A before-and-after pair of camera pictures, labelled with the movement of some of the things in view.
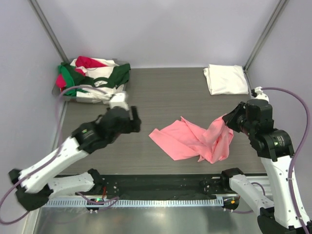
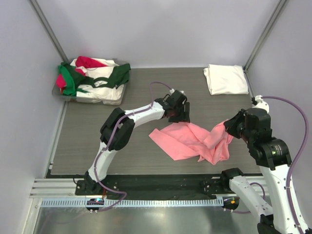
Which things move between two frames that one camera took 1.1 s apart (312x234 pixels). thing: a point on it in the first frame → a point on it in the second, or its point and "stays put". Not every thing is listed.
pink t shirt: x=183 y=140 stays put
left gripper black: x=131 y=119 → x=181 y=113
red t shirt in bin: x=81 y=62 stays put
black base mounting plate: x=162 y=186 stays put
